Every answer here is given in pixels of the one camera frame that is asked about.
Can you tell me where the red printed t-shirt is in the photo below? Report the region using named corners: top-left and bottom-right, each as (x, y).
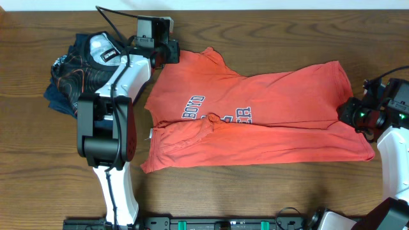
top-left (142, 48), bottom-right (374, 173)

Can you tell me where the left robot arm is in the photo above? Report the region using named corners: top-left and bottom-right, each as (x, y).
top-left (77, 16), bottom-right (180, 229)

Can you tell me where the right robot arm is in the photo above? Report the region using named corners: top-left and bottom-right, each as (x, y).
top-left (308, 78), bottom-right (408, 230)

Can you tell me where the folded navy blue garment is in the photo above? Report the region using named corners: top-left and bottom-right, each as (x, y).
top-left (43, 33), bottom-right (88, 118)

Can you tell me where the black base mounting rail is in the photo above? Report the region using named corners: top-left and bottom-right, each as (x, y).
top-left (63, 217), bottom-right (307, 230)

